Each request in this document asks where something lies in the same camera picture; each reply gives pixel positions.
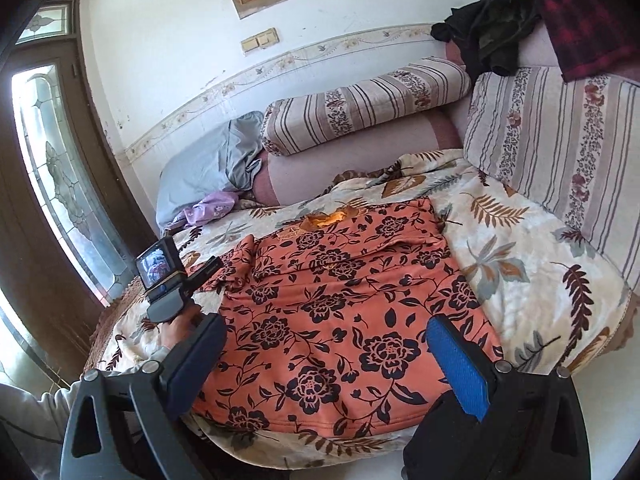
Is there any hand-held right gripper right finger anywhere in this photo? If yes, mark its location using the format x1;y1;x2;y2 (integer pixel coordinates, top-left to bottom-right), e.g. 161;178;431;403
402;314;592;480

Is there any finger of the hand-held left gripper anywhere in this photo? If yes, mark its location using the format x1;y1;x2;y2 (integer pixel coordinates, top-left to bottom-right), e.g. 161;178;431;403
186;256;224;292

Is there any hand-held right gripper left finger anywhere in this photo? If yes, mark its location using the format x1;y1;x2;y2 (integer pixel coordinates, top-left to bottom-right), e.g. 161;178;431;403
59;312;228;480

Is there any orange black floral garment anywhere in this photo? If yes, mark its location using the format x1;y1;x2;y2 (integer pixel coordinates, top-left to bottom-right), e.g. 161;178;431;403
189;198;505;433

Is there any dark clothes pile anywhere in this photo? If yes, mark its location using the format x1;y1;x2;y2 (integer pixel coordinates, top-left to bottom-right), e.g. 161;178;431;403
431;0;543;78

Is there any person's left hand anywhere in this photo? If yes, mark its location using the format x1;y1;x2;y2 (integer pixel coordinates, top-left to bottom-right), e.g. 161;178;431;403
158;304;204;352

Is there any purple floral cloth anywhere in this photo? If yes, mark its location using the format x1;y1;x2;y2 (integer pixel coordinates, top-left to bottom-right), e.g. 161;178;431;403
172;190;237;228

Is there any brown quilted mat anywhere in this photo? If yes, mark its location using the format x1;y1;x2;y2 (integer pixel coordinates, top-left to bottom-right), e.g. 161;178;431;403
89;279;151;367

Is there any grey pillow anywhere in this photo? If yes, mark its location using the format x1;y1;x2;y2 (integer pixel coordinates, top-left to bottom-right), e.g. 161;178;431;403
156;110;266;231

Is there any cream leaf-print blanket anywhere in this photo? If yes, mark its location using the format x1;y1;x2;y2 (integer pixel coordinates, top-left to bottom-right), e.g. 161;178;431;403
85;149;632;471

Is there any wooden stained glass door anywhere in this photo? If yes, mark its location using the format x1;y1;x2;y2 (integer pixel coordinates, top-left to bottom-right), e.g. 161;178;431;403
0;0;157;386

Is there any pink mauve pillow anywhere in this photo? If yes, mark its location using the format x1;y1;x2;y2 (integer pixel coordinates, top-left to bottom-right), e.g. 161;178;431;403
252;22;568;207

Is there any striped floral bolster cushion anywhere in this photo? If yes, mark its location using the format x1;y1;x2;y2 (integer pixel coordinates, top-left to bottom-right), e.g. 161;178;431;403
261;57;473;157

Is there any striped floral back cushion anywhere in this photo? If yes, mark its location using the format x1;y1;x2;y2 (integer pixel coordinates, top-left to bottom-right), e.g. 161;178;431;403
462;66;640;288

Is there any red plaid cloth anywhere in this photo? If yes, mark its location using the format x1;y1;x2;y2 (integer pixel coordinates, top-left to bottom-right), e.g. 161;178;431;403
530;0;640;83

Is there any beige wall switch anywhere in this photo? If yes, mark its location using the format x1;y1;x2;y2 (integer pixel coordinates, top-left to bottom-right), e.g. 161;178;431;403
241;27;281;56

